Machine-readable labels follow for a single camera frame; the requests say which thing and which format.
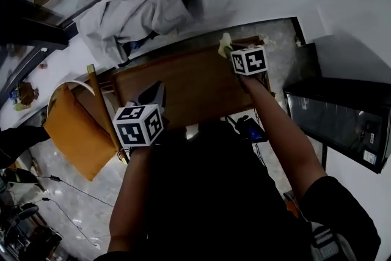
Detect white crumpled sheet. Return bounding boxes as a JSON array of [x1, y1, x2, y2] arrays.
[[76, 0, 196, 67]]

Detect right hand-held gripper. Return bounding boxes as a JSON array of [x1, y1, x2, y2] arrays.
[[224, 44, 269, 76]]

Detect person's black clothing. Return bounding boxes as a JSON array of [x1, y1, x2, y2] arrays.
[[94, 119, 382, 261]]

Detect black glass-door cabinet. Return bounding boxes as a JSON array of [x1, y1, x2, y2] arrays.
[[282, 76, 391, 175]]

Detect round white chair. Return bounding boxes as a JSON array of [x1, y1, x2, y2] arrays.
[[47, 79, 119, 120]]

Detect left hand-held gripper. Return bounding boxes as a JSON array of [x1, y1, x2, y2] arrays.
[[112, 80, 167, 148]]

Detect small brown bag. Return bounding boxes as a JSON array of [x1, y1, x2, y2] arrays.
[[16, 81, 40, 106]]

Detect grey striped shoulder strap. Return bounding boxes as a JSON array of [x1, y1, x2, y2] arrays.
[[310, 221, 349, 261]]

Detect pale yellow cloth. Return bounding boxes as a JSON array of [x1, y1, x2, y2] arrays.
[[217, 32, 233, 59]]

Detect person's left forearm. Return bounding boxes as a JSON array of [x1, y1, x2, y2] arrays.
[[107, 145, 153, 253]]

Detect black round stool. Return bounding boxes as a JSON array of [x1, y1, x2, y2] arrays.
[[9, 203, 40, 224]]

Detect wooden shelf with clutter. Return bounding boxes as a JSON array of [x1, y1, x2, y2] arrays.
[[0, 216, 64, 261]]

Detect black device with blue screen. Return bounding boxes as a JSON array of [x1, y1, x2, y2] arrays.
[[233, 114, 269, 144]]

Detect black office chair seat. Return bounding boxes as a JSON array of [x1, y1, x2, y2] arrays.
[[0, 167, 40, 185]]

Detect person's right forearm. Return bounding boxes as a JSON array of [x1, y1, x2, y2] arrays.
[[241, 73, 327, 202]]

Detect orange cushion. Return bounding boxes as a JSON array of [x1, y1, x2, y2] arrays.
[[42, 84, 122, 182]]

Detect black window frame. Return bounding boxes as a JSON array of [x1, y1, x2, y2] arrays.
[[0, 0, 147, 108]]

